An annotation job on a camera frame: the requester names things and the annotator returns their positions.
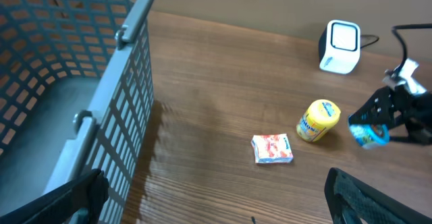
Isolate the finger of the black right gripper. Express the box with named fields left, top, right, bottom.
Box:
left=348, top=86, right=402, bottom=129

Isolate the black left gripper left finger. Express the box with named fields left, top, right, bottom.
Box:
left=1, top=169, right=109, bottom=224

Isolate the red snack box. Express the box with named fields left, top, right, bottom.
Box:
left=251, top=134, right=294, bottom=164

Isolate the teal tin can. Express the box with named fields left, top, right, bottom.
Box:
left=349, top=124, right=390, bottom=150

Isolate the yellow cylindrical container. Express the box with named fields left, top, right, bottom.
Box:
left=296, top=99, right=341, bottom=142

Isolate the white barcode scanner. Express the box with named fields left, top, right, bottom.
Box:
left=318, top=20, right=360, bottom=74

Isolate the black scanner cable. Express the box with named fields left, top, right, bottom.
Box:
left=359, top=34, right=381, bottom=49

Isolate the grey plastic shopping basket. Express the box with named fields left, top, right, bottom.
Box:
left=1, top=0, right=154, bottom=223

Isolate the black right camera cable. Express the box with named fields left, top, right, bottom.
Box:
left=391, top=23, right=432, bottom=75

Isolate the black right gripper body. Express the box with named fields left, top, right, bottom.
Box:
left=388, top=86, right=431, bottom=146

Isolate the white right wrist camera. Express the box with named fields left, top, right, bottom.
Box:
left=383, top=59, right=427, bottom=96

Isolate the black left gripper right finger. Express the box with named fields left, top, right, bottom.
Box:
left=324, top=167, right=431, bottom=224

